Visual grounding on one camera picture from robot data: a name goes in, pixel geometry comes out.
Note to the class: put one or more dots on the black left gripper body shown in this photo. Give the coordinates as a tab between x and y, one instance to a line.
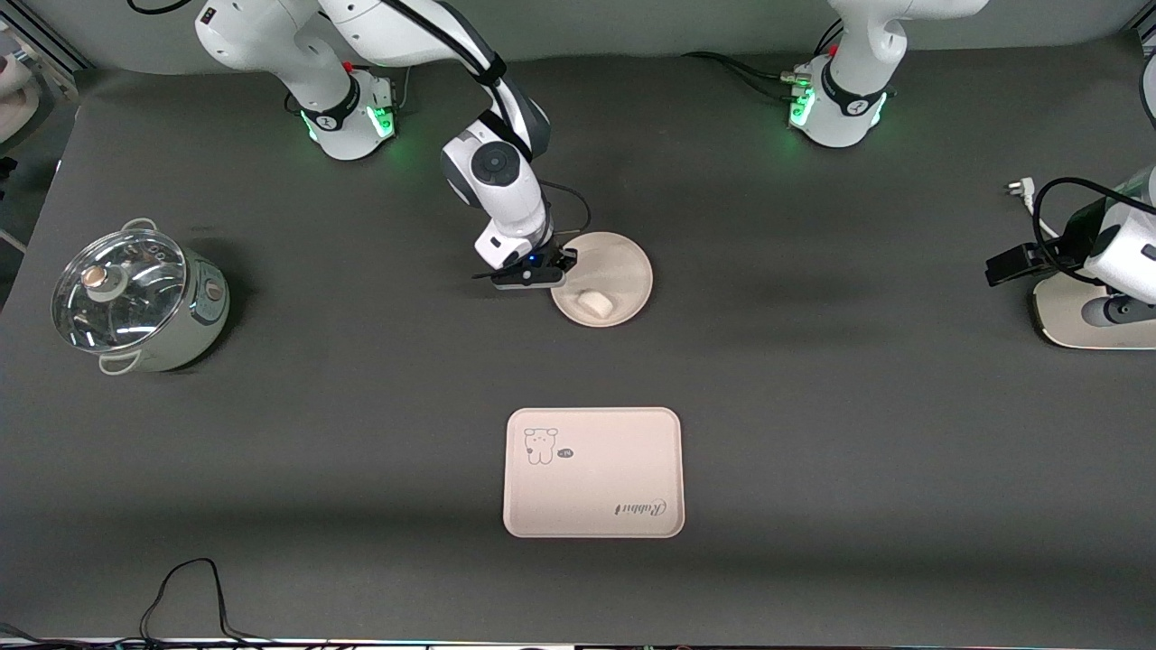
1058	243

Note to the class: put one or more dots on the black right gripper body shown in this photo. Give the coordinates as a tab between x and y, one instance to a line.
560	259

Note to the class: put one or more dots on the small white bun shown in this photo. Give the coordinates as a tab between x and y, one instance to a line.
596	303

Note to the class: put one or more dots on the round beige plate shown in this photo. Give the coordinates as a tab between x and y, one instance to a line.
619	271

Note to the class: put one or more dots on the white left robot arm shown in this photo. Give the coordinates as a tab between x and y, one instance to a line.
849	99

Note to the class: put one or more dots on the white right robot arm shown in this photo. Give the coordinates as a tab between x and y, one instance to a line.
501	181

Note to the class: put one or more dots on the beige rectangular tray rabbit print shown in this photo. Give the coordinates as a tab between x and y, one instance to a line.
596	487

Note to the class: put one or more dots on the white toaster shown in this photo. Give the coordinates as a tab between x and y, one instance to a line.
1061	320

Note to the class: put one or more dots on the grey electric cooking pot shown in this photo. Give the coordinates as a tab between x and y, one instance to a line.
194	311

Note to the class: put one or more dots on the glass pot lid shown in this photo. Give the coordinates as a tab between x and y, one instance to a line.
117	289

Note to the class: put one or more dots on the aluminium frame rail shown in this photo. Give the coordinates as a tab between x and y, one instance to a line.
1145	34
54	41

